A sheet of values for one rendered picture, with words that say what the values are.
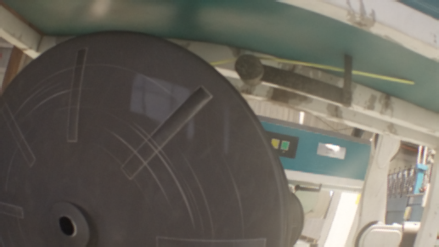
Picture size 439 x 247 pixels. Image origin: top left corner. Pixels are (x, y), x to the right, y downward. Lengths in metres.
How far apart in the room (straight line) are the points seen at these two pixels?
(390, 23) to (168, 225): 0.32
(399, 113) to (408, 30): 0.39
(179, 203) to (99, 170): 0.09
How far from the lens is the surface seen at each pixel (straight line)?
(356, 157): 2.51
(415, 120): 0.82
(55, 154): 0.63
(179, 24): 0.76
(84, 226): 0.58
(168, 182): 0.58
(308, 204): 9.70
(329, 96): 0.68
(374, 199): 1.77
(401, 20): 0.44
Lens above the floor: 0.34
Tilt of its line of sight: 7 degrees up
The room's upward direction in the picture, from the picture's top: 13 degrees clockwise
